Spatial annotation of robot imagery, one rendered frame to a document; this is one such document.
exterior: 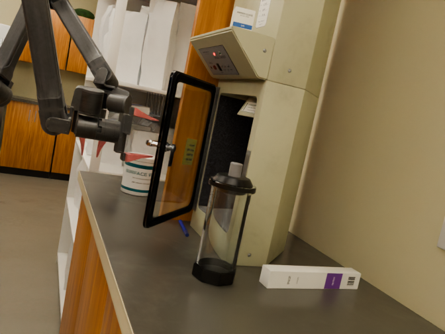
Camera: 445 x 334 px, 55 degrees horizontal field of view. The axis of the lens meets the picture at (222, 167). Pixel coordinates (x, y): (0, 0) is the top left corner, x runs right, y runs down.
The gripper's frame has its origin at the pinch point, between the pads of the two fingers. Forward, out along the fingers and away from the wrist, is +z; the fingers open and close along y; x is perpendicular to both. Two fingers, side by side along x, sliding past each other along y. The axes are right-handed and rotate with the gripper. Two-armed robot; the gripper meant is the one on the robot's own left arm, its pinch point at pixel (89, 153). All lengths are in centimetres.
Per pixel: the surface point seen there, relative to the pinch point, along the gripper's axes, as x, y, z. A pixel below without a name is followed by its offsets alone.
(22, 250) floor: 198, -14, 110
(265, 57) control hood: -46, 31, -36
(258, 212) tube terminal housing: -46, 38, 2
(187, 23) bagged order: 93, 50, -64
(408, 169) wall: -54, 75, -16
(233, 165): -54, 24, -10
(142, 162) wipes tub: 18.5, 21.6, 3.4
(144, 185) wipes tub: 18.4, 23.6, 12.2
